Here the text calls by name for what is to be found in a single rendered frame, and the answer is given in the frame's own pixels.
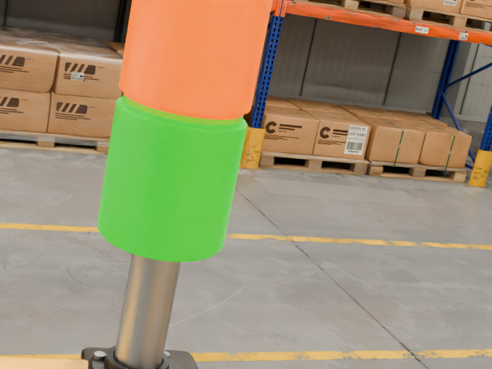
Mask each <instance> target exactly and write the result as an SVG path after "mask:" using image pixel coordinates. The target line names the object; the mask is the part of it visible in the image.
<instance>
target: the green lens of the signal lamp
mask: <svg viewBox="0 0 492 369"><path fill-rule="evenodd" d="M246 132H247V122H246V121H245V120H244V119H243V117H240V118H238V119H228V120H222V119H199V118H194V117H189V116H181V115H177V114H173V113H167V112H164V111H159V110H156V109H153V108H149V107H146V106H145V105H141V104H139V103H136V102H134V101H132V100H130V99H129V98H127V97H126V96H125V95H123V96H122V97H120V98H119V99H118V100H117V101H116V107H115V111H114V117H113V125H112V131H111V139H110V144H109V149H108V158H107V163H106V167H105V176H104V181H103V186H102V195H101V200H100V208H99V213H98V218H97V229H98V231H99V232H100V233H101V234H102V235H103V236H104V237H105V239H106V240H107V241H108V242H110V243H111V244H112V245H113V246H115V247H118V248H120V249H122V250H124V251H126V252H128V253H132V254H135V255H137V256H141V257H145V258H151V259H154V260H160V261H172V262H190V261H200V260H204V259H206V258H210V257H211V256H213V255H215V254H216V253H218V252H220V251H221V250H222V248H223V245H224V241H225V237H226V230H227V226H228V220H229V216H230V212H231V205H232V201H233V197H234V191H235V187H236V180H237V176H238V172H239V165H240V161H241V157H242V150H243V146H244V142H245V136H246Z"/></svg>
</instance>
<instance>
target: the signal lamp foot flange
mask: <svg viewBox="0 0 492 369"><path fill-rule="evenodd" d="M115 350H116V345H115V346H112V347H111V348H106V349H104V350H102V351H96V352H95V353H94V355H93V357H92V358H91V359H90V360H89V364H88V369H131V368H126V367H125V366H123V365H120V364H119V363H118V362H117V361H116V360H115V359H114V354H115ZM169 357H170V354H169V353H168V352H167V351H164V354H163V361H162V365H161V366H160V367H159V368H157V369H181V368H180V367H179V366H178V365H177V364H176V363H175V362H174V361H173V360H172V359H171V358H169Z"/></svg>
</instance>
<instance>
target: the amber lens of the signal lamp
mask: <svg viewBox="0 0 492 369"><path fill-rule="evenodd" d="M272 1H273V0H132V5H131V10H130V19H129V23H128V28H127V37H126V42H125V47H124V55H123V61H122V69H121V75H120V79H119V88H120V89H121V90H122V91H123V92H124V95H125V96H126V97H127V98H129V99H130V100H132V101H134V102H136V103H139V104H141V105H145V106H146V107H149V108H153V109H156V110H159V111H164V112H167V113H173V114H177V115H181V116H189V117H194V118H199V119H222V120H228V119H238V118H240V117H243V116H244V114H246V113H249V112H250V110H251V106H252V102H253V95H254V91H255V87H256V81H257V77H258V70H259V66H260V63H261V56H262V52H263V48H264V41H265V37H266V33H267V26H268V22H269V16H270V12H271V8H272Z"/></svg>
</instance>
